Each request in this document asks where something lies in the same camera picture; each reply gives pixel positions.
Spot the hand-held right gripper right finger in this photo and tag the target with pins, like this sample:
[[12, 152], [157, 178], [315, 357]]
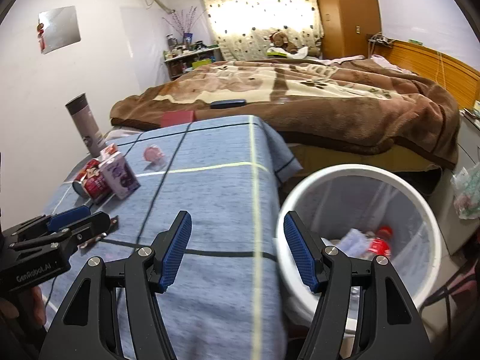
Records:
[[300, 255]]

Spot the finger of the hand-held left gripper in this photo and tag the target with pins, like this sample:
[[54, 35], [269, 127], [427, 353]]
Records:
[[69, 216], [93, 225]]

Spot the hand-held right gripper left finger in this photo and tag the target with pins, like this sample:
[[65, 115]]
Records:
[[174, 255]]

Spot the red cartoon can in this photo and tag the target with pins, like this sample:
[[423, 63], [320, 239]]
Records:
[[92, 182]]

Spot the purple milk carton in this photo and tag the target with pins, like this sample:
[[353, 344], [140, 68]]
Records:
[[122, 176]]

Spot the pink white carton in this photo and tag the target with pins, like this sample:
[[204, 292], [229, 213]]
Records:
[[110, 152]]

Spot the clear bottle red label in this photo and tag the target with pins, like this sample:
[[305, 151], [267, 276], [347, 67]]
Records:
[[381, 243]]

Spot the pink clear plastic wrapper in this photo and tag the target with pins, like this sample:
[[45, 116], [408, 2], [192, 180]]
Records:
[[153, 155]]

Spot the white trash bin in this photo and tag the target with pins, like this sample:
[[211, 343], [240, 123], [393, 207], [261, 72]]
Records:
[[408, 210]]

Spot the person's left hand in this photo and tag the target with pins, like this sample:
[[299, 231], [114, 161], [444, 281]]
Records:
[[35, 307]]

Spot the blue checked tablecloth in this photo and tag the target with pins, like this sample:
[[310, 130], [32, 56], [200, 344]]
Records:
[[217, 202]]

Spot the grey thermos flask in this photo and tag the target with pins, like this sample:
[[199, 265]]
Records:
[[85, 123]]

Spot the brown printed blanket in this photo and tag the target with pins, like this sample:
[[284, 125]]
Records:
[[300, 97]]

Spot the dark blue phone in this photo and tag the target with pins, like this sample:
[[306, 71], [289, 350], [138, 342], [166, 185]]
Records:
[[228, 104]]

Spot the green print plastic bag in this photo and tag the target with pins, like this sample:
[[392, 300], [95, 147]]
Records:
[[467, 195]]

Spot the red knot ornament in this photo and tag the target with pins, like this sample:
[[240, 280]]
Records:
[[41, 35]]

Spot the cluttered white shelf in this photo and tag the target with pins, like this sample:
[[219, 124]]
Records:
[[180, 63]]

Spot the grey nightstand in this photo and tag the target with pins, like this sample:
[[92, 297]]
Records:
[[468, 146]]

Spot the green tissue box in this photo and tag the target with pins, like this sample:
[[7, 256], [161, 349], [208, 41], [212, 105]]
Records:
[[277, 54]]

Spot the pink bed sheet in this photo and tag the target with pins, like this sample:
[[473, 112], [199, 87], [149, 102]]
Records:
[[375, 62]]

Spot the brown teddy bear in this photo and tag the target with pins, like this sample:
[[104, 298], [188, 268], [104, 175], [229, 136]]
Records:
[[283, 41]]

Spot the vase with purple branches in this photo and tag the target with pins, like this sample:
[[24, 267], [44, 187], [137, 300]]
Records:
[[183, 26]]

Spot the power strip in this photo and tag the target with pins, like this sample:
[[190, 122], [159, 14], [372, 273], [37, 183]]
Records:
[[379, 39]]

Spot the wooden headboard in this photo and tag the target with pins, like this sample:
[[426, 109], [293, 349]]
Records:
[[431, 62]]

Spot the wooden wardrobe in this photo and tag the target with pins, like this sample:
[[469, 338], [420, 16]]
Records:
[[345, 11]]

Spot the heart print curtain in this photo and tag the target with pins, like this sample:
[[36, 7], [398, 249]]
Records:
[[258, 7]]

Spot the wall mirror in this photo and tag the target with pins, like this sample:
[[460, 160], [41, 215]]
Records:
[[62, 28]]

